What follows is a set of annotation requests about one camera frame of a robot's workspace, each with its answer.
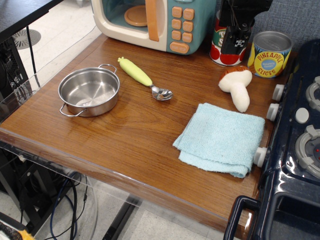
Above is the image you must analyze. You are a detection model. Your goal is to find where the white brown plush mushroom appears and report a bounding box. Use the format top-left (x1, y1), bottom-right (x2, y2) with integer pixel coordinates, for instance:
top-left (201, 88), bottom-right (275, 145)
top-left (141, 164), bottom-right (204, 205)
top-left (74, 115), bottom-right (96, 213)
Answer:
top-left (218, 65), bottom-right (253, 113)

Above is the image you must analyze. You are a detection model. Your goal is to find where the white stove knob top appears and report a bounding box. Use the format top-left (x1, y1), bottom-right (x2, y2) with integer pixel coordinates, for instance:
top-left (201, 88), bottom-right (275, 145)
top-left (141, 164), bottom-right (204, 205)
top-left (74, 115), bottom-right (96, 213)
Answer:
top-left (272, 84), bottom-right (285, 102)

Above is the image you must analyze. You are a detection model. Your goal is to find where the green handled metal spoon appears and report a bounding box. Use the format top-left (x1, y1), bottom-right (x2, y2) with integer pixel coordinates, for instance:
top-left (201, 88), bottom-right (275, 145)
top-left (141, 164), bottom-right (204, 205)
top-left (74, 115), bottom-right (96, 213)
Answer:
top-left (117, 57), bottom-right (174, 101)

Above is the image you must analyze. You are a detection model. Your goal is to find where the black computer tower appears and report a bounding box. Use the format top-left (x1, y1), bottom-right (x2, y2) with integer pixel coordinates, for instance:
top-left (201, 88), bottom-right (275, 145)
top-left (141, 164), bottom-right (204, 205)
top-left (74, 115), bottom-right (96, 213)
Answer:
top-left (0, 37), bottom-right (33, 104)

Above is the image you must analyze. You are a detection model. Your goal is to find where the yellow object bottom left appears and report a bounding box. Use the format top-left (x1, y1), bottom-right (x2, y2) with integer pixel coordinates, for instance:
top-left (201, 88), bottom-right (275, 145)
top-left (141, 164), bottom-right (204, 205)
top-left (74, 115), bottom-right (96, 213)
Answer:
top-left (17, 230), bottom-right (35, 240)

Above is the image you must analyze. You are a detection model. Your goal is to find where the light blue folded towel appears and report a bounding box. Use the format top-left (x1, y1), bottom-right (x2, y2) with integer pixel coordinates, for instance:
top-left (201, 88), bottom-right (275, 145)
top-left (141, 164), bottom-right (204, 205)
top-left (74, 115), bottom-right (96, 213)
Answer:
top-left (172, 103), bottom-right (265, 179)

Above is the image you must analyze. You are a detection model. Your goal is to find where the dark blue toy stove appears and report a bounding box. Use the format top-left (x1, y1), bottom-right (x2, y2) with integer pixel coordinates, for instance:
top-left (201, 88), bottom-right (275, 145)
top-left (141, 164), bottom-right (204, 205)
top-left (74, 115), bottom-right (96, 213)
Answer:
top-left (224, 39), bottom-right (320, 240)

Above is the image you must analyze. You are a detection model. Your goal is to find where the blue cable under table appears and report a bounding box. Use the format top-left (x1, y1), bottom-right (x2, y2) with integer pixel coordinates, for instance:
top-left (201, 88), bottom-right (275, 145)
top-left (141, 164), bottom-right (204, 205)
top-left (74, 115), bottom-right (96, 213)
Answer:
top-left (49, 178), bottom-right (78, 240)

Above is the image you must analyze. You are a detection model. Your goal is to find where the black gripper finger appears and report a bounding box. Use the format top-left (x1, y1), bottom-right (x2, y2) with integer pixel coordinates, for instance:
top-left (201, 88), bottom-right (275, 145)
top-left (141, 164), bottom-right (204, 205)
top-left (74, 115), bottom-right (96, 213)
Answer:
top-left (221, 24), bottom-right (252, 55)
top-left (219, 8), bottom-right (229, 27)

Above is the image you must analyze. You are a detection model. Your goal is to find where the toy microwave teal cream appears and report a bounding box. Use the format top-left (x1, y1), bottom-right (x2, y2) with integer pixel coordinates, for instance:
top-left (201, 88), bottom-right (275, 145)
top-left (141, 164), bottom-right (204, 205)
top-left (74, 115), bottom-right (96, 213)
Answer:
top-left (91, 0), bottom-right (216, 55)

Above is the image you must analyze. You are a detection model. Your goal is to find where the white stove knob middle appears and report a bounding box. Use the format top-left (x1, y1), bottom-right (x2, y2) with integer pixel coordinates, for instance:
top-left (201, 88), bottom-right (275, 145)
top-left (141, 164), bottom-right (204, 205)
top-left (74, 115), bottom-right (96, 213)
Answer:
top-left (266, 103), bottom-right (280, 122)

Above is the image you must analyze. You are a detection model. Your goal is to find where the pineapple slices can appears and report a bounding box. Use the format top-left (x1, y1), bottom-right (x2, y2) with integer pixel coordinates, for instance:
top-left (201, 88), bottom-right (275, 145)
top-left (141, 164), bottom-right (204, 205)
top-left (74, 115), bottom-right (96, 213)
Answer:
top-left (247, 31), bottom-right (293, 79)

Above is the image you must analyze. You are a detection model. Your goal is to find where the black desk left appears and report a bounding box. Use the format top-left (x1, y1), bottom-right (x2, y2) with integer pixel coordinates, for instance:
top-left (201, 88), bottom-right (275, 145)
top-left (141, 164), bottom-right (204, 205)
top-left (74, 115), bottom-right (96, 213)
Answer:
top-left (0, 0), bottom-right (62, 43)

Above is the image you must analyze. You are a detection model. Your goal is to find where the stainless steel pot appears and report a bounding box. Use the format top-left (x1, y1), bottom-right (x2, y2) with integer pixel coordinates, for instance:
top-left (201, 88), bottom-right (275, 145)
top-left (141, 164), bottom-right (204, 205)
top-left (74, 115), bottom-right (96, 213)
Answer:
top-left (58, 64), bottom-right (120, 117)

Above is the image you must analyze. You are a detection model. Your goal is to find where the white stove knob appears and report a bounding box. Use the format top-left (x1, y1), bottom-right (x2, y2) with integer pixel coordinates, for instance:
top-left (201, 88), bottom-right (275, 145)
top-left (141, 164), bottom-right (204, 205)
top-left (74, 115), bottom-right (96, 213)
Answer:
top-left (266, 103), bottom-right (280, 122)
top-left (272, 84), bottom-right (285, 102)
top-left (253, 147), bottom-right (268, 168)

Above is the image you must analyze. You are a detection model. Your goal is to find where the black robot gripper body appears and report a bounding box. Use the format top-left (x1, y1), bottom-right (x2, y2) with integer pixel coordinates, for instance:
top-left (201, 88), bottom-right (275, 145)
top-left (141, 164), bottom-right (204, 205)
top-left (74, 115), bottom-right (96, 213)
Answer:
top-left (220, 0), bottom-right (273, 27)

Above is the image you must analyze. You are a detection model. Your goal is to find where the white stove knob bottom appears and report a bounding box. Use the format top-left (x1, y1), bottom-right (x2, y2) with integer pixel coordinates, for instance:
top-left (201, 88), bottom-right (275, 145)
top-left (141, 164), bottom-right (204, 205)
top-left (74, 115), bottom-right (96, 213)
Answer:
top-left (253, 147), bottom-right (268, 168)

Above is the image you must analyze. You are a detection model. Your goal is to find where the tomato sauce can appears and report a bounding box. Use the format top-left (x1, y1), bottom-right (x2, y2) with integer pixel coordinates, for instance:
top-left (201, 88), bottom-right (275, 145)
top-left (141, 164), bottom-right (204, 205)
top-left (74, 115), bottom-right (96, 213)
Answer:
top-left (209, 10), bottom-right (247, 66)

